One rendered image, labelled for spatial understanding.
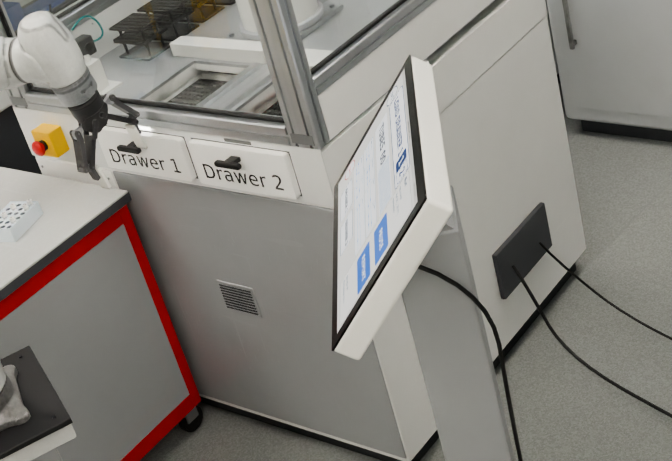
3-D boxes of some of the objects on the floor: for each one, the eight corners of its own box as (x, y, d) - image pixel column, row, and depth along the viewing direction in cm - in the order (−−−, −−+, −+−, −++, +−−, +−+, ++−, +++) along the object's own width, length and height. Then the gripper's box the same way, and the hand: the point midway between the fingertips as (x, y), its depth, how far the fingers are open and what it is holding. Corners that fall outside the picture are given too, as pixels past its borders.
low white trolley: (66, 574, 308) (-55, 330, 271) (-80, 503, 346) (-204, 281, 308) (216, 423, 344) (128, 190, 307) (69, 374, 382) (-26, 161, 345)
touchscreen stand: (384, 732, 248) (242, 324, 198) (378, 561, 287) (259, 184, 237) (637, 693, 242) (557, 262, 192) (596, 524, 281) (521, 128, 230)
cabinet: (417, 485, 305) (339, 210, 265) (129, 390, 368) (31, 156, 328) (594, 266, 364) (551, 14, 325) (319, 216, 427) (256, 0, 387)
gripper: (56, 135, 266) (103, 207, 279) (126, 61, 279) (168, 133, 292) (33, 131, 270) (80, 202, 284) (104, 59, 283) (146, 130, 296)
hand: (123, 164), depth 287 cm, fingers open, 13 cm apart
